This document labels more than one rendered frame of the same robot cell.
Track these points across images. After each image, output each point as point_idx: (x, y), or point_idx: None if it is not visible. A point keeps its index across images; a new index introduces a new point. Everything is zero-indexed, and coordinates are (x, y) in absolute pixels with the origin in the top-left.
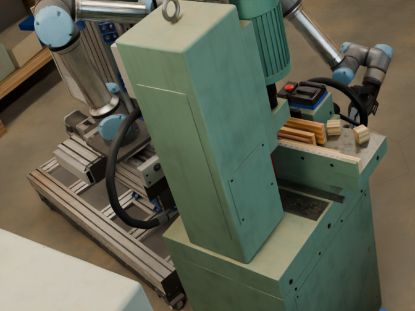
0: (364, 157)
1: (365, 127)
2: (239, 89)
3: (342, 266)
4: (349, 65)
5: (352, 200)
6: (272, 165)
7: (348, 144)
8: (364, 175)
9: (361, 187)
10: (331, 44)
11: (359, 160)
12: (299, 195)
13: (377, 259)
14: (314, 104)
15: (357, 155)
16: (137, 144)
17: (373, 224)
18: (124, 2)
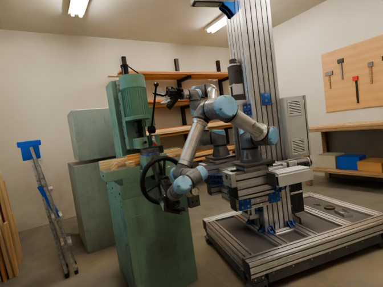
0: (105, 169)
1: (111, 163)
2: (112, 109)
3: (118, 220)
4: (175, 168)
5: (118, 197)
6: (120, 148)
7: (118, 168)
8: (101, 173)
9: (101, 177)
10: (182, 150)
11: (98, 162)
12: None
13: (132, 266)
14: (141, 152)
15: (108, 169)
16: (210, 157)
17: (127, 237)
18: (211, 94)
